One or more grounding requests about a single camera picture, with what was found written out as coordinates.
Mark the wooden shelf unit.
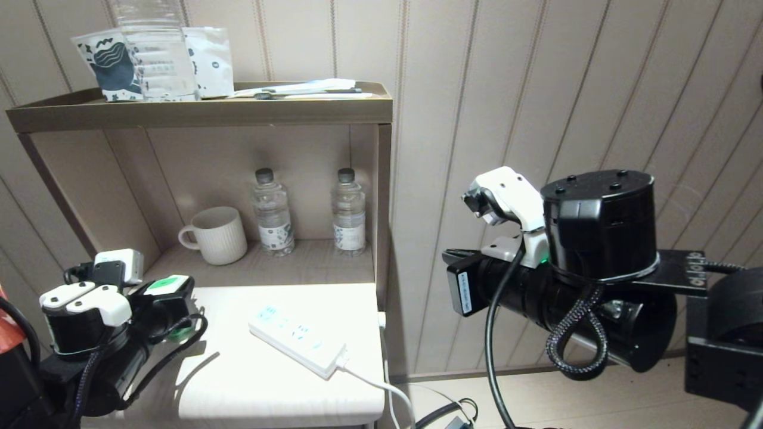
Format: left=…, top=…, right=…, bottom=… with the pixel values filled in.
left=5, top=80, right=394, bottom=429

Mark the white power strip cable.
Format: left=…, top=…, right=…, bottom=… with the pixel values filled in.
left=335, top=356, right=418, bottom=429

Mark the papers and pen on shelf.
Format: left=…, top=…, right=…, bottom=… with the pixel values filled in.
left=229, top=78, right=357, bottom=98

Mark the large clear plastic bottle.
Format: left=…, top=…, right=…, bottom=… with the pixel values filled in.
left=113, top=0, right=198, bottom=102

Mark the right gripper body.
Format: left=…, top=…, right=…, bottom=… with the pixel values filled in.
left=442, top=248, right=603, bottom=334

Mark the thin white cable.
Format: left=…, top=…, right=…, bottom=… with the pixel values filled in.
left=378, top=310, right=399, bottom=429

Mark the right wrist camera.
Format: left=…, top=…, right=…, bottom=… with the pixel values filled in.
left=461, top=166, right=550, bottom=269

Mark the white ribbed mug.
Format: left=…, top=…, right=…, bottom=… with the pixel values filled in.
left=178, top=206, right=249, bottom=266

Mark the white bag with blue print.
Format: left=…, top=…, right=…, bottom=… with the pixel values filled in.
left=71, top=30, right=145, bottom=104

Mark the black braided cable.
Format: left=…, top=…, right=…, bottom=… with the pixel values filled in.
left=545, top=282, right=609, bottom=382

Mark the white pouch with small print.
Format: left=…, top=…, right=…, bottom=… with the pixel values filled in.
left=181, top=26, right=235, bottom=100

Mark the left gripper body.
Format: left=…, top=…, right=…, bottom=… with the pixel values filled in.
left=128, top=275, right=200, bottom=344

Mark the white power strip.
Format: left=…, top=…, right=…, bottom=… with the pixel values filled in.
left=247, top=303, right=350, bottom=381

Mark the clear water bottle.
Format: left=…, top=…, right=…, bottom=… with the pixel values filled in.
left=331, top=167, right=368, bottom=258
left=250, top=167, right=296, bottom=258

